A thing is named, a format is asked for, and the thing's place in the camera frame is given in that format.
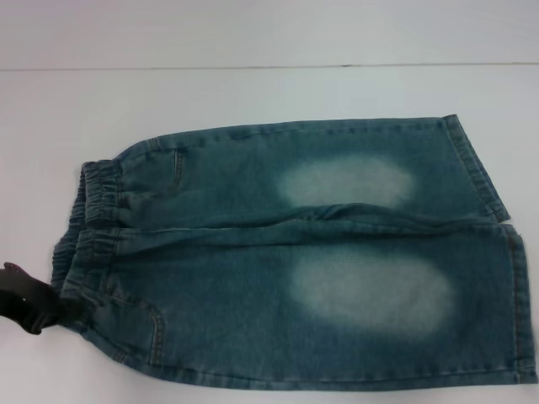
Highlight blue denim shorts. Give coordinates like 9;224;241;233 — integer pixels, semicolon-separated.
50;113;527;391

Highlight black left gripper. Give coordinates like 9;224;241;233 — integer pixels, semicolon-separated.
0;261;96;336

